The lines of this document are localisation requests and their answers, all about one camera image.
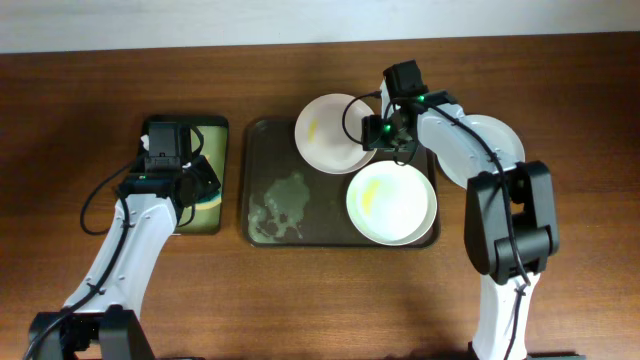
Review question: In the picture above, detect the green and yellow sponge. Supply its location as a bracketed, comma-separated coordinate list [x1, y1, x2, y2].
[190, 155, 222, 210]

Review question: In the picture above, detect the small black soapy water tray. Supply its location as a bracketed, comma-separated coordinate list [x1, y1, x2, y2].
[139, 114, 229, 235]

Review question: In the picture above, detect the white plate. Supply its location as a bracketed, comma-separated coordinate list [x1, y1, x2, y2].
[438, 115, 525, 189]

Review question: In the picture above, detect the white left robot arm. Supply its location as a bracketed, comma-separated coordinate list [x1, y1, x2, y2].
[25, 155, 220, 359]

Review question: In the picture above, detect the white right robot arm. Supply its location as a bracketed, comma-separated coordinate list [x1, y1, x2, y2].
[361, 93, 559, 359]

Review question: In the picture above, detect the dark brown serving tray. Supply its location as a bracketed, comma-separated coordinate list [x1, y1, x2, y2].
[240, 117, 442, 250]

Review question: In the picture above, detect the cream yellow plate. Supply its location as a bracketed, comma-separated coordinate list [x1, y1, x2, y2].
[346, 160, 438, 247]

